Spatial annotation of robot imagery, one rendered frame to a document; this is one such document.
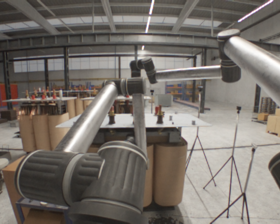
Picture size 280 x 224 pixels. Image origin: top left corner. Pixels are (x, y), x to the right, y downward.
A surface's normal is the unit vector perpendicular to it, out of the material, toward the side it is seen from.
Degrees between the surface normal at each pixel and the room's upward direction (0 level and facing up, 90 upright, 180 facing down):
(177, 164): 90
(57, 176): 55
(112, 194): 33
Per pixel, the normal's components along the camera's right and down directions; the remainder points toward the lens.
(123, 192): 0.46, -0.66
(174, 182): 0.04, 0.16
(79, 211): -0.43, -0.72
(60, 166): -0.14, -0.73
